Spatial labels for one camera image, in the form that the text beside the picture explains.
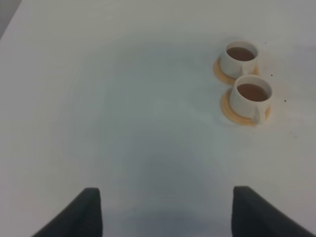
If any orange cup coaster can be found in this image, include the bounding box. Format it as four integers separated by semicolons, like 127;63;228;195
213;56;260;85
221;87;272;126

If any far orange cup coaster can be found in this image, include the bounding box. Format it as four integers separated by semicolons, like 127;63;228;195
213;56;260;85

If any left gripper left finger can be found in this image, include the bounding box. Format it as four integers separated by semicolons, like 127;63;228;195
34;188;103;237

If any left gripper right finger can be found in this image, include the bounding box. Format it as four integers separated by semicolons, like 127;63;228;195
231;186;315;237

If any near orange cup coaster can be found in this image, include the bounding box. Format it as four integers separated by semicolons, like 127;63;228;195
221;87;272;126

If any near white teacup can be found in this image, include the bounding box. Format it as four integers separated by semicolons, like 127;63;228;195
229;75;273;125

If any far white teacup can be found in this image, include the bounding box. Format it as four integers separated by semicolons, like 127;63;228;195
220;40;260;79

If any white teacup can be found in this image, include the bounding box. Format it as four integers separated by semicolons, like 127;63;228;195
229;75;273;125
220;40;260;79

